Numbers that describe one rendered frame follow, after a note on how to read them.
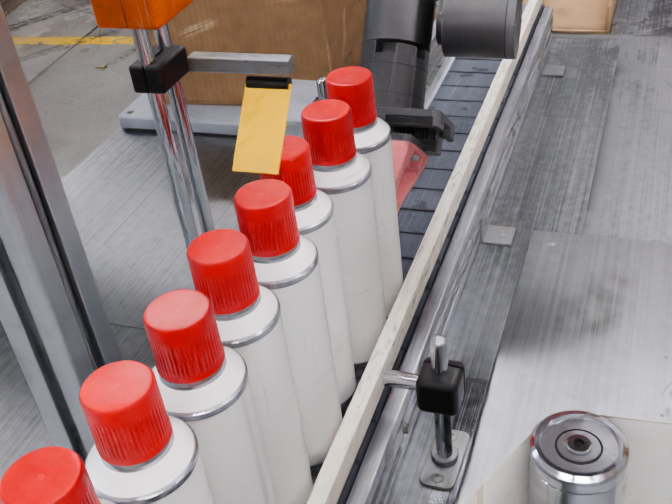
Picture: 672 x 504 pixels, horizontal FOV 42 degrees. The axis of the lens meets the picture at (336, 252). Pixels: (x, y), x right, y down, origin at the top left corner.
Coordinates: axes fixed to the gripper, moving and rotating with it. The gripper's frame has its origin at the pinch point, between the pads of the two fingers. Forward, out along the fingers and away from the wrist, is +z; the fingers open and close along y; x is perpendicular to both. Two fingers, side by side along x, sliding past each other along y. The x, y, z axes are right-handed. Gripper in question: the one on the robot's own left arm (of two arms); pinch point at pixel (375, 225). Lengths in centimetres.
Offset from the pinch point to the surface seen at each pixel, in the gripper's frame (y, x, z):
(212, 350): 2.1, -31.2, 9.0
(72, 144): -167, 183, -32
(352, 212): 2.4, -13.6, 0.3
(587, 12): 10, 63, -39
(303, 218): 1.1, -18.9, 1.4
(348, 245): 2.0, -12.2, 2.5
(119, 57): -190, 238, -78
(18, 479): -0.7, -40.5, 14.0
